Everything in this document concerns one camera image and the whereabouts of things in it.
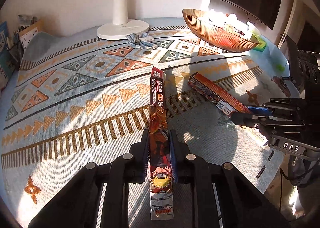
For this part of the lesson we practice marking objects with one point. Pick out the black mesh pen holder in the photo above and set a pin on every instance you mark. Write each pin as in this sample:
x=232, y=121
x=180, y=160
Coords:
x=15, y=48

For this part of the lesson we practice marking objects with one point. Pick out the person's right forearm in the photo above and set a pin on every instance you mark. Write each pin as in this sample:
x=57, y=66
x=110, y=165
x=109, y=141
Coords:
x=307, y=175

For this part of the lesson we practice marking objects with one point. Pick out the green packet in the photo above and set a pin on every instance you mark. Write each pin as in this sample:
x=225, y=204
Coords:
x=260, y=43

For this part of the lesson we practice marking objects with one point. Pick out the blue checkered hair bow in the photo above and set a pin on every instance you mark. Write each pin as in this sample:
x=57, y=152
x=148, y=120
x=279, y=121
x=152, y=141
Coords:
x=141, y=41

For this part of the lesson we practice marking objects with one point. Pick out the row of books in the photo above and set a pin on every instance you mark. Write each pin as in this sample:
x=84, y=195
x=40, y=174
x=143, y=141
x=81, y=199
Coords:
x=5, y=55

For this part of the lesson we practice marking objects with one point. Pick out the long red card box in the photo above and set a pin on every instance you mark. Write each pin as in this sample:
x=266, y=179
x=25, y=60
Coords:
x=158, y=118
x=212, y=91

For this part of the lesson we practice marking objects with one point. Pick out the crumpled paper ball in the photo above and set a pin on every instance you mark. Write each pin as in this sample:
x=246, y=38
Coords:
x=216, y=14

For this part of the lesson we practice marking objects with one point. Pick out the patterned woven mat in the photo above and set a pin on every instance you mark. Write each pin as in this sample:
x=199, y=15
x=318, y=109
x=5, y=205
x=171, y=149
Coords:
x=75, y=118

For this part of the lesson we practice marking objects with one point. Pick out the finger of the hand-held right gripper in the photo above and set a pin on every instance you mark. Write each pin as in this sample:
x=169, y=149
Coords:
x=245, y=119
x=260, y=110

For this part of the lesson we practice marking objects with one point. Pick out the white desk lamp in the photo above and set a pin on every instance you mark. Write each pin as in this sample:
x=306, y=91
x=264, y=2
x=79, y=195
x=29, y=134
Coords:
x=120, y=8

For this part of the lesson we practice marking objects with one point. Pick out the wooden desk organizer box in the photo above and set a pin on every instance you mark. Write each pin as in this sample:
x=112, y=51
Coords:
x=30, y=32

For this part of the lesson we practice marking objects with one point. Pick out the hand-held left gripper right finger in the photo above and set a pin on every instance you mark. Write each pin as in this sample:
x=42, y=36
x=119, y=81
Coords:
x=173, y=158

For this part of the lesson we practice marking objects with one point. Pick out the gold ribbed bowl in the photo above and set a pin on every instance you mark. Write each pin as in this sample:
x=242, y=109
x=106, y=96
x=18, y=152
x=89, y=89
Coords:
x=217, y=37

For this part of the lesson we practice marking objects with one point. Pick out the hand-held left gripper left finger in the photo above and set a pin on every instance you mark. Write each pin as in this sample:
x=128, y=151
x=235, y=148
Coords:
x=146, y=155

